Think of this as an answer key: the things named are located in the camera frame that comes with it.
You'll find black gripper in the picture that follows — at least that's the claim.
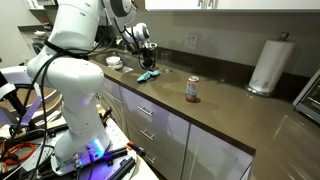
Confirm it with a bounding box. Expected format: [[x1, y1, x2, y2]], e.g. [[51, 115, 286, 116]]
[[137, 45, 158, 71]]

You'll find light blue microfibre towel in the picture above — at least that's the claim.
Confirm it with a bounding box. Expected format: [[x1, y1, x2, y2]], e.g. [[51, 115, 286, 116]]
[[136, 68, 162, 83]]

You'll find metal paper towel holder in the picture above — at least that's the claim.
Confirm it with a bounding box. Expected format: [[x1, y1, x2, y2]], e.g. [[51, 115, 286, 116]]
[[244, 31, 291, 99]]

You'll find white paper towel roll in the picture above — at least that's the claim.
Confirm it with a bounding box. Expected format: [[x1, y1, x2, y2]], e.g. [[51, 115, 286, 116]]
[[248, 39, 296, 95]]

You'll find clear drinking glass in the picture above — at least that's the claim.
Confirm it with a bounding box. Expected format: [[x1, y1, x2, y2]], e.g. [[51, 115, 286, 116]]
[[160, 50, 173, 75]]

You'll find stainless steel sink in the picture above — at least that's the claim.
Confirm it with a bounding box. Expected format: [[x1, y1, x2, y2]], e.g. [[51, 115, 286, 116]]
[[89, 51, 145, 75]]

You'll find white ceramic bowl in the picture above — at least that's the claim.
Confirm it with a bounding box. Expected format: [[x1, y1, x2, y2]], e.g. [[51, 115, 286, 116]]
[[105, 55, 123, 67]]

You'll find black coffee maker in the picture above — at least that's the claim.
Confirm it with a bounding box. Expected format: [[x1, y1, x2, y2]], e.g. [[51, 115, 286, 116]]
[[98, 25, 118, 48]]

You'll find sink cabinet door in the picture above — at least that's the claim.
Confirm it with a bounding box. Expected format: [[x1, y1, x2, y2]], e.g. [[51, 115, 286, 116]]
[[99, 77, 129, 136]]

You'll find red soda can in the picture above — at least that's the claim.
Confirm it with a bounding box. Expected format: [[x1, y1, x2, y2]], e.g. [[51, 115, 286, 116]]
[[184, 75, 201, 104]]

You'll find cabinet drawer front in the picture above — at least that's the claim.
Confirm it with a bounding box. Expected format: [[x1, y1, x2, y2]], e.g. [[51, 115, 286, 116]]
[[120, 87, 191, 149], [121, 108, 191, 174], [124, 129, 188, 180]]

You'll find white perforated mounting table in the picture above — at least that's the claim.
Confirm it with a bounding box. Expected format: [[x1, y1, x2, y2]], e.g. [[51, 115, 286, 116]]
[[0, 103, 161, 180]]

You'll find orange and black clamp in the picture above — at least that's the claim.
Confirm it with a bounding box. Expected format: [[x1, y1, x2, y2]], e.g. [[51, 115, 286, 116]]
[[125, 141, 147, 158]]

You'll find small white dish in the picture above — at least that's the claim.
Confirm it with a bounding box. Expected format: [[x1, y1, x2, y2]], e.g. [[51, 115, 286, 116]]
[[32, 29, 48, 38]]

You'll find plain base cabinet door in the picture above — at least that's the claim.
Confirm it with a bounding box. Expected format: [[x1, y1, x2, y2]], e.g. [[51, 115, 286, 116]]
[[181, 123, 255, 180]]

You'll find white upper cabinet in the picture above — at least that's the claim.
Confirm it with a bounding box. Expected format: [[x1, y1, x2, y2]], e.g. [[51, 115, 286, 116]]
[[144, 0, 320, 13]]

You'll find silver toaster oven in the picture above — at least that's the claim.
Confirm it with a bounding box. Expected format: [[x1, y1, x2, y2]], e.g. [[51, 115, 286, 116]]
[[292, 67, 320, 125]]

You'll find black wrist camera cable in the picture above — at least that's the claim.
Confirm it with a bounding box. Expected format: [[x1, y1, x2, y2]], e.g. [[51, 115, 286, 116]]
[[99, 13, 150, 56]]

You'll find white wall outlet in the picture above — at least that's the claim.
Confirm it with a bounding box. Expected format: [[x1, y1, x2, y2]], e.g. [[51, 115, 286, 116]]
[[183, 33, 199, 51]]

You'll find silver bar drawer handle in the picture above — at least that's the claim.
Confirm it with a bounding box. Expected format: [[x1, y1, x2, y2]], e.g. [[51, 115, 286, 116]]
[[137, 105, 154, 117], [139, 128, 155, 141], [144, 154, 157, 165]]

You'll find black aluminium rail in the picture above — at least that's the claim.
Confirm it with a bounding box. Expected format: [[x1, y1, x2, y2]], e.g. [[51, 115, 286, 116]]
[[107, 156, 137, 180], [97, 147, 130, 165]]

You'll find purple strap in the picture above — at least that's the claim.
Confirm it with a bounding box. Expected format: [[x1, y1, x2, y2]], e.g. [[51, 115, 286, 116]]
[[20, 96, 43, 127]]

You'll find white curved frame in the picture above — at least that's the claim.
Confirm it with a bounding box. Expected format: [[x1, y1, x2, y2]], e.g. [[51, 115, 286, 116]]
[[0, 64, 63, 131]]

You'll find orange extension cord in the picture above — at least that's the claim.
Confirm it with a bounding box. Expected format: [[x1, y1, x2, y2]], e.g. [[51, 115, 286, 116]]
[[0, 139, 37, 168]]

